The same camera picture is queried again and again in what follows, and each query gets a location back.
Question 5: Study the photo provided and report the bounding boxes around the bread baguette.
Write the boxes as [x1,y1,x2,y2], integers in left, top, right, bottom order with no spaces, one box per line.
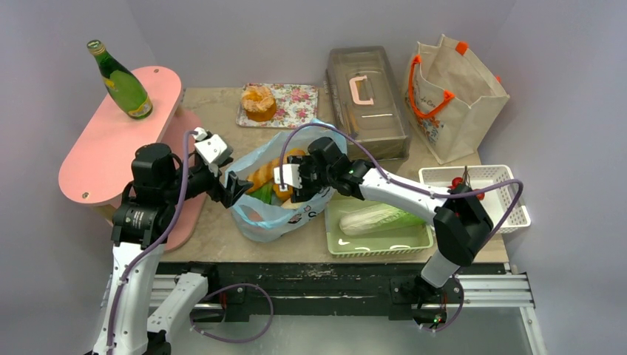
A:
[246,158,279,195]

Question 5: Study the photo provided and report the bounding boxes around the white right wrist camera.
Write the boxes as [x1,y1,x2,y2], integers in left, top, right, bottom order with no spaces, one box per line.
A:
[273,163,302,191]

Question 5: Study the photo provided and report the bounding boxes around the red cherry bunch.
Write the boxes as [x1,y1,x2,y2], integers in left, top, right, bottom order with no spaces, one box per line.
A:
[448,166,478,194]

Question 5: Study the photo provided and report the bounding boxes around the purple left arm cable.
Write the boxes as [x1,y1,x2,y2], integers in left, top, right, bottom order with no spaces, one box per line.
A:
[105,129,197,355]

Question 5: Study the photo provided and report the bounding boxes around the napa cabbage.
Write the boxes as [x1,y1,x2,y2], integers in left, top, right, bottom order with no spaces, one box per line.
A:
[339,203,425,236]

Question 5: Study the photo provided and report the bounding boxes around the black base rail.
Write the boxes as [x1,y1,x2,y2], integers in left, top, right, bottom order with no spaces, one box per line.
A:
[154,262,505,325]

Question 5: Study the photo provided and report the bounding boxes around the grey transparent lidded box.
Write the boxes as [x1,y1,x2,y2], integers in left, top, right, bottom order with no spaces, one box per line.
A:
[326,46,411,161]

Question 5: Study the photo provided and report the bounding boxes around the floral tray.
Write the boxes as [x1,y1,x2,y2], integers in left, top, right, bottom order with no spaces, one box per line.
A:
[235,84,319,129]

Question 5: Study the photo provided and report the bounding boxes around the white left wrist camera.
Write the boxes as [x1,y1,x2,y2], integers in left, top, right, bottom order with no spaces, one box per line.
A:
[192,127,233,168]

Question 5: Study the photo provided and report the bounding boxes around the aluminium frame rail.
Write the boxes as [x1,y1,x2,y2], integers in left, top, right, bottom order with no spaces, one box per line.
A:
[100,264,536,310]

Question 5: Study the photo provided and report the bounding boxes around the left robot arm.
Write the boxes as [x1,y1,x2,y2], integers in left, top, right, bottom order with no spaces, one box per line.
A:
[91,135,250,354]

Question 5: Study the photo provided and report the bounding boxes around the green glass bottle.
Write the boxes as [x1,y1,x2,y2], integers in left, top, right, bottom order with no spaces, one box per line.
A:
[87,40,153,120]

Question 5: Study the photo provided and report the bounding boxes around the green plastic basket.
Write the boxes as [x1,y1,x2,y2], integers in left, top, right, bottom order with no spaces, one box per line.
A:
[325,198,435,257]

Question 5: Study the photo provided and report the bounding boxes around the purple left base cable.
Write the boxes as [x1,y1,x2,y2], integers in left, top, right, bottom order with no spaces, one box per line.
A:
[189,283,274,344]

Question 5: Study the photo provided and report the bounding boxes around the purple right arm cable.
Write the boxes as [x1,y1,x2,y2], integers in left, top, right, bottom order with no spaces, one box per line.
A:
[278,122,524,256]

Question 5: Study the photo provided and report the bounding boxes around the orange bundt cake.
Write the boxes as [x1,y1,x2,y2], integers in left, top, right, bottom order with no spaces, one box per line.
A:
[240,85,277,122]

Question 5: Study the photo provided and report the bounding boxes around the orange fruit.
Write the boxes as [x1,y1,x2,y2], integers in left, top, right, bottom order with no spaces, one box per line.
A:
[273,184,294,202]

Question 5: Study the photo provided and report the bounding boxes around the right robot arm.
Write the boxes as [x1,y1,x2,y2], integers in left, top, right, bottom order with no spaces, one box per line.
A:
[274,137,494,301]

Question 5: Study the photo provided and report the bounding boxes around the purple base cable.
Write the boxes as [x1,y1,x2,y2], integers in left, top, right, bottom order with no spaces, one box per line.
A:
[189,283,274,344]
[418,277,467,335]

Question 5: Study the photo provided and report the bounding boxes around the beige tote bag orange handles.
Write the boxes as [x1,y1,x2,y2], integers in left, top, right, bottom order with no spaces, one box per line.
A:
[402,35,510,164]

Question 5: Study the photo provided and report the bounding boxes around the pink two-tier shelf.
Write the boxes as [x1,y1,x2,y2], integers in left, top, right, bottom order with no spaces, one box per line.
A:
[58,66,207,251]

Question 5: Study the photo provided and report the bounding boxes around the white plastic basket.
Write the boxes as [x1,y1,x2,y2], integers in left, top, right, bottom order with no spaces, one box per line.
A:
[418,165,532,234]

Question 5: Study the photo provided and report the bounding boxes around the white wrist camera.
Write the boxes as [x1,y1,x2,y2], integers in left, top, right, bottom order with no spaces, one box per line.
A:
[273,163,302,191]
[192,127,233,168]

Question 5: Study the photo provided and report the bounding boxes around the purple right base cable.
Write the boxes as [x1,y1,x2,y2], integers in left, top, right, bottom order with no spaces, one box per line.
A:
[418,277,467,335]

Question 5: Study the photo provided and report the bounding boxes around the blue printed plastic bag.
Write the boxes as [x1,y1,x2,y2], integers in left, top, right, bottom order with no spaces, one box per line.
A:
[226,119,347,243]

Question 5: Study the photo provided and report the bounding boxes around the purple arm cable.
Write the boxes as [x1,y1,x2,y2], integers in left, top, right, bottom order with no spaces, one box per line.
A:
[278,122,524,256]
[105,129,197,355]

